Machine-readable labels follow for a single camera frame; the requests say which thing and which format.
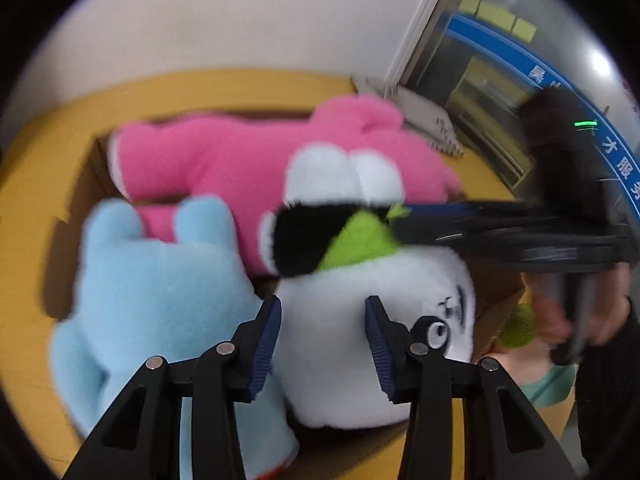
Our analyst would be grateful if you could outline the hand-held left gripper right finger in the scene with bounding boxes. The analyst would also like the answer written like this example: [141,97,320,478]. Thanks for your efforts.
[364,295,584,480]

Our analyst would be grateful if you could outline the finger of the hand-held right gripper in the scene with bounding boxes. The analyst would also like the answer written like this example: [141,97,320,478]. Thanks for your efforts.
[387,217,552,262]
[397,199,557,227]

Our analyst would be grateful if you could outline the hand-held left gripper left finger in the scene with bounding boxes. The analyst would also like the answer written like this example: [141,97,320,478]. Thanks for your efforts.
[62,293,284,480]

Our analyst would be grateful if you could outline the white plush toy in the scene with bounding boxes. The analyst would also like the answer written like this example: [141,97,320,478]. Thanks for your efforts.
[259,199,479,432]

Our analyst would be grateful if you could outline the cardboard box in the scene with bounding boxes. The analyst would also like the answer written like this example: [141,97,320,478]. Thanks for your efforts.
[47,107,577,480]

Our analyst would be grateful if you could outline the person's right forearm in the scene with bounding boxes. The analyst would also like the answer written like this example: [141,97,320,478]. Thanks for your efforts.
[574,298,640,472]

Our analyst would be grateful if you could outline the person's right hand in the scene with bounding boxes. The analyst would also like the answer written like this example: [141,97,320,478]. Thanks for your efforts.
[529,264,634,349]

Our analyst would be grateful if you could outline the white power strip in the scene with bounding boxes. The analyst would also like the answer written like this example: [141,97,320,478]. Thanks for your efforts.
[349,74,467,157]

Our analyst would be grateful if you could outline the green fuzzy plush ball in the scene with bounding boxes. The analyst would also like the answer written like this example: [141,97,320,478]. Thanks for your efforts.
[499,304,537,349]

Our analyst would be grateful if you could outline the metal framed glass door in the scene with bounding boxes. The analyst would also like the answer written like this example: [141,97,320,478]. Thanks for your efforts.
[384,0,640,202]

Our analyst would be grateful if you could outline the blue plush toy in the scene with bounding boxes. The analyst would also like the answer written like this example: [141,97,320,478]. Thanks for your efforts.
[47,195,302,480]

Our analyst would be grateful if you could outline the blue door banner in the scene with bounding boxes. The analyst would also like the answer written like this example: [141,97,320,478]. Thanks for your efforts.
[444,12,640,212]

